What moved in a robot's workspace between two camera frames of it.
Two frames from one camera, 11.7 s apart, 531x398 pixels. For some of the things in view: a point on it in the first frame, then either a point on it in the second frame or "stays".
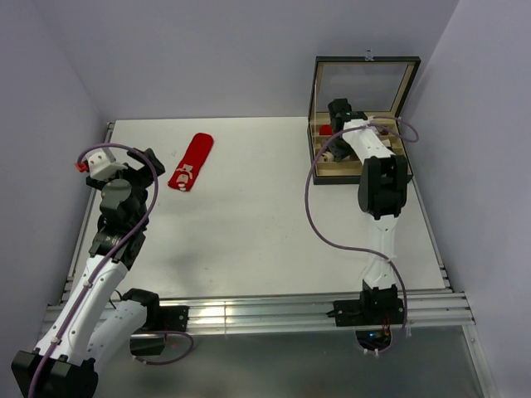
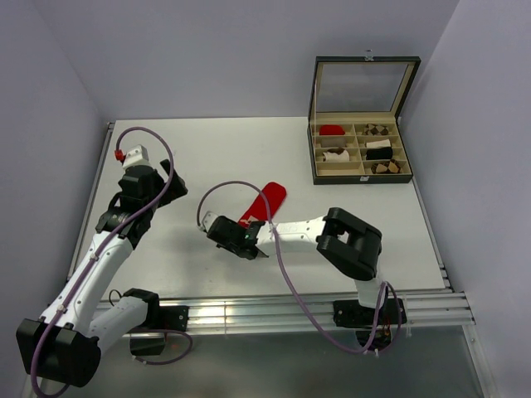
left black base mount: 159,317 stays
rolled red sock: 325,130 stays
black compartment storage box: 375,84 stays
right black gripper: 338,153 -> 227,247
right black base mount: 372,315 stays
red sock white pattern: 187,171 -> 257,211
